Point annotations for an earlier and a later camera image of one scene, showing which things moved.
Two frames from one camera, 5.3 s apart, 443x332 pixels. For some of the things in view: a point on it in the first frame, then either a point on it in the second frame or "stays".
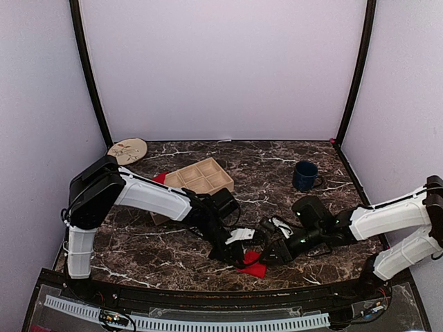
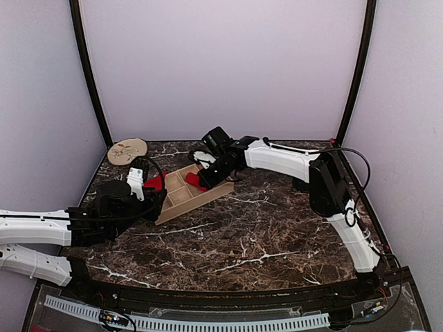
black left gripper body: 228,250 → 151,213
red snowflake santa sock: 257,270 → 194,179
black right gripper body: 314,238 → 223,171
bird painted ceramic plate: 127,151 stays
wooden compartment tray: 204,177 stays
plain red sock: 160,178 stays
